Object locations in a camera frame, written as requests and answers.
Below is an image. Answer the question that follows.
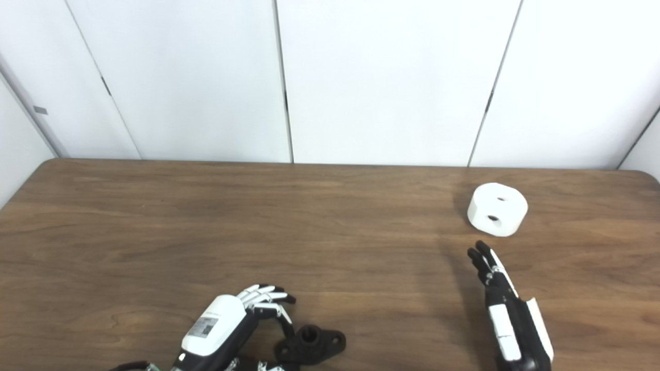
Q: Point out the round white piece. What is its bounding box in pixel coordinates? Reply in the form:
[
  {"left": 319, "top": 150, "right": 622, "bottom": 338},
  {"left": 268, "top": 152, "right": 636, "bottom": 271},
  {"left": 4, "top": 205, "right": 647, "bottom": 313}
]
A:
[{"left": 467, "top": 182, "right": 529, "bottom": 238}]

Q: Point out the black flanged holder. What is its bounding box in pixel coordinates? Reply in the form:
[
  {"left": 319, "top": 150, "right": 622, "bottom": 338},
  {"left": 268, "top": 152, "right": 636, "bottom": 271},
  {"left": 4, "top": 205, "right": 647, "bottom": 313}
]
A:
[{"left": 274, "top": 325, "right": 347, "bottom": 365}]

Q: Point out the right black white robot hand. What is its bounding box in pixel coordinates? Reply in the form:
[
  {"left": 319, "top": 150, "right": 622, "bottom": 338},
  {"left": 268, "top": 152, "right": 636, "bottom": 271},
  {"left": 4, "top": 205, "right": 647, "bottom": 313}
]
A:
[{"left": 467, "top": 240, "right": 555, "bottom": 371}]

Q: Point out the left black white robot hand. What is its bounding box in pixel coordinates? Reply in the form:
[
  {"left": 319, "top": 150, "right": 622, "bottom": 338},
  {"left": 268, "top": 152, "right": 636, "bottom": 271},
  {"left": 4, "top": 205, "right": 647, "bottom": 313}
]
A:
[{"left": 170, "top": 284, "right": 300, "bottom": 371}]

